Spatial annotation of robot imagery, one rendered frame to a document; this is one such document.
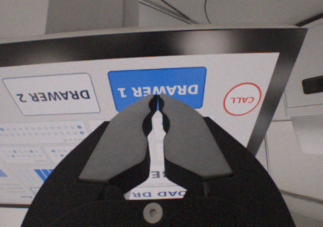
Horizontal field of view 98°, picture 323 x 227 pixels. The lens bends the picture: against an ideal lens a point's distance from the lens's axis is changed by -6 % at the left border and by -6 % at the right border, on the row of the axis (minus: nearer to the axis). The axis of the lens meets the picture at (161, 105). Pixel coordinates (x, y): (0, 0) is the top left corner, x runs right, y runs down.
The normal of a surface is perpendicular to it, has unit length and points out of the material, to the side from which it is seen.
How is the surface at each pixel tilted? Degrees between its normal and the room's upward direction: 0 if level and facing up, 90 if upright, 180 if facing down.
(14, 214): 90
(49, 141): 50
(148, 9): 90
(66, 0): 90
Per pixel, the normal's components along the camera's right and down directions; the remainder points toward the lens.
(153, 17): 0.54, -0.14
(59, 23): -0.02, -0.14
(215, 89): 0.01, 0.53
